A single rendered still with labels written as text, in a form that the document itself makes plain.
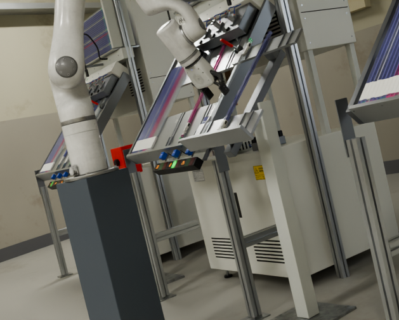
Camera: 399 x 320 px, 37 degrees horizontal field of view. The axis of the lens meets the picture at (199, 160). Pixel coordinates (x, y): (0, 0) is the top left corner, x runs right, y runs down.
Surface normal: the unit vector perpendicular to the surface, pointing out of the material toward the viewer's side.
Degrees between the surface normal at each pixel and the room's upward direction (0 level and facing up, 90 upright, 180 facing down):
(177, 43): 113
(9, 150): 90
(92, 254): 90
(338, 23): 90
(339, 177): 90
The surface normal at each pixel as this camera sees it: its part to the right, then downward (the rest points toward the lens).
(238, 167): -0.82, 0.21
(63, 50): 0.11, -0.45
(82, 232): -0.67, 0.19
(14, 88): 0.71, -0.14
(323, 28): 0.53, -0.08
